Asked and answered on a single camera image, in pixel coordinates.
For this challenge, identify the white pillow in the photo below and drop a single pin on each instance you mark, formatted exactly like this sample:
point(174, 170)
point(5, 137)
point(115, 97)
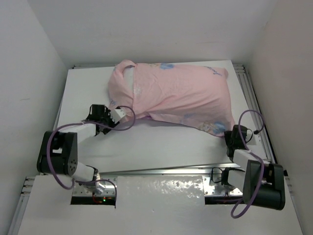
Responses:
point(128, 76)

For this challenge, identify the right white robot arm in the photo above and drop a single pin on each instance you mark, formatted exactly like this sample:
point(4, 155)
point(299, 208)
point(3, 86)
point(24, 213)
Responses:
point(260, 182)

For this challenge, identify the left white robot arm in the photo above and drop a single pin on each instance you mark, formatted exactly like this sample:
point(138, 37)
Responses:
point(62, 151)

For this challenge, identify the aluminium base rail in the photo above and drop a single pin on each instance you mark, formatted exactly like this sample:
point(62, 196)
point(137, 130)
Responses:
point(208, 179)

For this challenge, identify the pink printed pillowcase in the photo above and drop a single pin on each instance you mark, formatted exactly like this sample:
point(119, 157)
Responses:
point(190, 95)

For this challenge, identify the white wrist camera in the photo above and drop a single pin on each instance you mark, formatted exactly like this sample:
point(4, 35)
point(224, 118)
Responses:
point(256, 139)
point(118, 115)

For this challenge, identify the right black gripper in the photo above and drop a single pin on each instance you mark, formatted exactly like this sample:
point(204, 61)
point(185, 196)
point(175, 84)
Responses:
point(227, 135)

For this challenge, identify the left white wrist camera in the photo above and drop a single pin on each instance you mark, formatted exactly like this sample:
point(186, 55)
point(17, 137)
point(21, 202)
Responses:
point(118, 115)

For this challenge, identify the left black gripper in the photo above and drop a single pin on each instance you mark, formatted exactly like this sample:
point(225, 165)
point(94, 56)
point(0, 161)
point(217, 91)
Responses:
point(107, 114)

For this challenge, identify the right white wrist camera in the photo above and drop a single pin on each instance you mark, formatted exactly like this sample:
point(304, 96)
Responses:
point(256, 139)

